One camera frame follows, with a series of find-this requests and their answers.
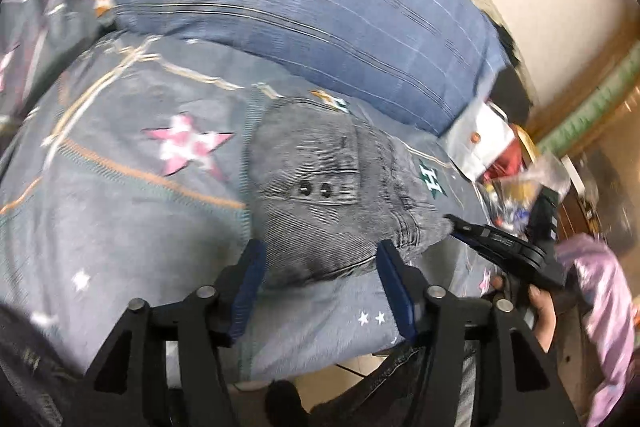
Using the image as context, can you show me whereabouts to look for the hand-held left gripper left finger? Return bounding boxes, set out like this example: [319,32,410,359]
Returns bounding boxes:
[70,239,267,427]

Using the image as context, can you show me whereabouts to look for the grey star print bed sheet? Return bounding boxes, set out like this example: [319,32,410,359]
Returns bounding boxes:
[0,0,506,383]

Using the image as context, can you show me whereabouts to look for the clear plastic bag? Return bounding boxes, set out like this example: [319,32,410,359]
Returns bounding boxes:
[480,151,572,228]

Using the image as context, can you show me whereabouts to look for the grey denim pants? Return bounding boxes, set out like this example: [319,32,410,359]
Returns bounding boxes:
[244,98,453,284]

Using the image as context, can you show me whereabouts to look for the pink satin cloth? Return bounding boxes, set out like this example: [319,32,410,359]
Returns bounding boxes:
[554,234,638,427]

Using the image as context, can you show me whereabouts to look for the person's right hand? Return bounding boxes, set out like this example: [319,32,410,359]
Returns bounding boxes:
[489,276,558,354]

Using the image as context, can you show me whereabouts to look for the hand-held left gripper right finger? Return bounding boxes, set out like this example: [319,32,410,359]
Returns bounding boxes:
[376,239,581,427]

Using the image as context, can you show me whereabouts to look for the wooden bed frame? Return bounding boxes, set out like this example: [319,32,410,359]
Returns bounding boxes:
[492,19,640,142]

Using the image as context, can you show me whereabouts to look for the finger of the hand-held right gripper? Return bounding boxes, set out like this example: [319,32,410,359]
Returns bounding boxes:
[457,232,502,264]
[445,213,501,242]

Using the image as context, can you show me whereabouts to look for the red cloth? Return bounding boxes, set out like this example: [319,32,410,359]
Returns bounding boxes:
[482,142,523,182]

